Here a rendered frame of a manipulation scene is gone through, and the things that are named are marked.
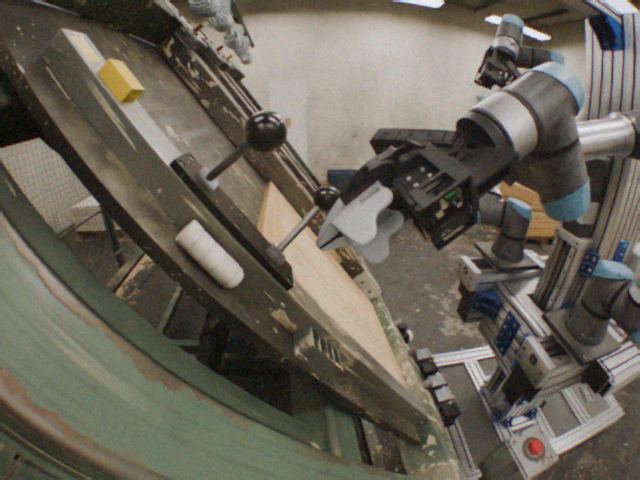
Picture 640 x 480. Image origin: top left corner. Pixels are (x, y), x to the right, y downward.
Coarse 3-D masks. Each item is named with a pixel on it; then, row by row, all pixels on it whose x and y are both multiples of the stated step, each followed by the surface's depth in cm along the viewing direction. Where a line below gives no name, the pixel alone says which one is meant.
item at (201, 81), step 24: (216, 24) 57; (168, 48) 56; (192, 48) 58; (192, 72) 61; (216, 96) 65; (216, 120) 68; (240, 120) 69; (240, 144) 71; (264, 168) 75; (288, 168) 81; (288, 192) 79; (360, 264) 93; (360, 288) 98
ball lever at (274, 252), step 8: (320, 192) 35; (328, 192) 35; (336, 192) 35; (320, 200) 35; (328, 200) 35; (336, 200) 35; (320, 208) 36; (328, 208) 36; (312, 216) 35; (304, 224) 35; (296, 232) 34; (288, 240) 34; (272, 248) 33; (280, 248) 34; (272, 256) 33; (280, 256) 33; (280, 264) 33
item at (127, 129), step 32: (64, 32) 16; (64, 64) 18; (96, 64) 20; (96, 96) 20; (96, 128) 22; (128, 128) 23; (128, 160) 24; (160, 160) 25; (160, 192) 26; (192, 192) 27; (256, 288) 33; (288, 320) 35; (320, 320) 37; (352, 352) 40; (384, 384) 45; (416, 416) 54
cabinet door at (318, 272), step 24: (264, 192) 69; (264, 216) 52; (288, 216) 70; (312, 240) 77; (312, 264) 62; (336, 264) 85; (312, 288) 51; (336, 288) 68; (336, 312) 55; (360, 312) 75; (360, 336) 59; (384, 336) 82; (384, 360) 65
